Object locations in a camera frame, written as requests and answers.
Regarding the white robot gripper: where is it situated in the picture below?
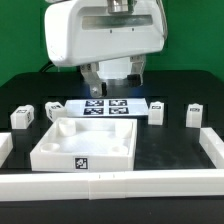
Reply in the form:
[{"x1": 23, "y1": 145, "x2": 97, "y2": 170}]
[{"x1": 44, "y1": 0, "x2": 166, "y2": 98}]

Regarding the white square tabletop part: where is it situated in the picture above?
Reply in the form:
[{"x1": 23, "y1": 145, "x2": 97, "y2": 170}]
[{"x1": 30, "y1": 118, "x2": 137, "y2": 172}]

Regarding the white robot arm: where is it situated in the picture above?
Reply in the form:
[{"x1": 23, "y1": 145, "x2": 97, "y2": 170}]
[{"x1": 44, "y1": 0, "x2": 168, "y2": 98}]

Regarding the white sheet with AprilTags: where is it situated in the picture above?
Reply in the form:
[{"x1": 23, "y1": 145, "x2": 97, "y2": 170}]
[{"x1": 65, "y1": 98, "x2": 148, "y2": 117}]

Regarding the white left fence piece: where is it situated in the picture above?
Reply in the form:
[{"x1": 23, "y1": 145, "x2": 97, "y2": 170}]
[{"x1": 0, "y1": 132, "x2": 13, "y2": 168}]

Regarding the white front fence bar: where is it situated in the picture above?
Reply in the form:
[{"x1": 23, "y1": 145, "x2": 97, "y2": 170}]
[{"x1": 0, "y1": 169, "x2": 224, "y2": 202}]

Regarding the black cable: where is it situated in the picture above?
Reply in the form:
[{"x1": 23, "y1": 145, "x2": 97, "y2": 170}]
[{"x1": 39, "y1": 61, "x2": 56, "y2": 73}]

